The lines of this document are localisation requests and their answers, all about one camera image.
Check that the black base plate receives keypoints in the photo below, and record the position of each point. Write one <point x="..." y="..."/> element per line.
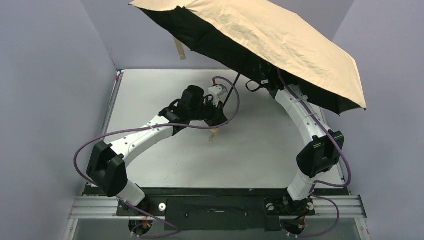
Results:
<point x="288" y="215"/>

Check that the beige umbrella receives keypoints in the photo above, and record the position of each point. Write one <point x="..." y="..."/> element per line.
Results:
<point x="264" y="42"/>

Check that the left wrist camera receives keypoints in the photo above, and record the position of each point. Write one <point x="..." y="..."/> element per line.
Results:
<point x="218" y="92"/>

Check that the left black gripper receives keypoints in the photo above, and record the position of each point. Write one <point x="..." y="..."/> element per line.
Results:
<point x="216" y="112"/>

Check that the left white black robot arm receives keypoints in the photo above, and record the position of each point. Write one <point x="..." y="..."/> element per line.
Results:
<point x="108" y="162"/>

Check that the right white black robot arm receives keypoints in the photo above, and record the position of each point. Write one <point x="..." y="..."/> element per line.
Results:
<point x="322" y="145"/>

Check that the aluminium frame rail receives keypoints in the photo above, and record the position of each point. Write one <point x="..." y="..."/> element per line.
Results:
<point x="104" y="208"/>

